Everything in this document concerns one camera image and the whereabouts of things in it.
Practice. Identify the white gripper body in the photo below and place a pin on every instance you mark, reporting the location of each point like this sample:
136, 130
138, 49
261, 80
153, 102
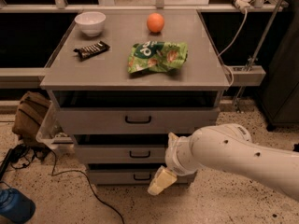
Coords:
173, 155

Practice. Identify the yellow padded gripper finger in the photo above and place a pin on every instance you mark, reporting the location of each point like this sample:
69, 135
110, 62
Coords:
163, 179

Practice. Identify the grey drawer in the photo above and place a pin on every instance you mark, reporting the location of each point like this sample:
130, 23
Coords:
121, 154
135, 120
121, 177

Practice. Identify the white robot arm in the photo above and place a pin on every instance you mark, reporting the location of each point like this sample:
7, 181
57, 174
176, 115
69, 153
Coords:
228, 148

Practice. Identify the grey bottom drawer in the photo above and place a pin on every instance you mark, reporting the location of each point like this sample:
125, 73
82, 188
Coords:
121, 177

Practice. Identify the grey top drawer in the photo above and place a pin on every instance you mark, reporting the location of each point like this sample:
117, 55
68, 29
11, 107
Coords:
135, 120

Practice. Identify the grey drawer cabinet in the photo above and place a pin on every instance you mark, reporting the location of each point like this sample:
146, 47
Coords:
120, 106

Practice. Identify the green chip bag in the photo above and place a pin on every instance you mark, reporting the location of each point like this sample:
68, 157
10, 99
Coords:
157, 56

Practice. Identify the clear plastic bin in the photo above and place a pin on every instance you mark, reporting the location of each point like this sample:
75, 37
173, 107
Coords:
52, 134

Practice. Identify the orange fruit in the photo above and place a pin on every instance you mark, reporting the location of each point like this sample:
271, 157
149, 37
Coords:
155, 22

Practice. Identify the dark chocolate bar wrapper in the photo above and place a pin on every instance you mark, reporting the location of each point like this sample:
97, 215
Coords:
92, 50

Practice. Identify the blue water jug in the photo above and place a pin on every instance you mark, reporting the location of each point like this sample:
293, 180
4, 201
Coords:
15, 206

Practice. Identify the white ceramic bowl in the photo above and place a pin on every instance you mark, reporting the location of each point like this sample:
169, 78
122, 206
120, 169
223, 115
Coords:
91, 23

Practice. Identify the white power strip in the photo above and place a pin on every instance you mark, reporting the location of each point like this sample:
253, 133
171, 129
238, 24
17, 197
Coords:
239, 0

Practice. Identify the metal stand pole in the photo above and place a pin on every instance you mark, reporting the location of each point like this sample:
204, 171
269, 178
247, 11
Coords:
237, 72

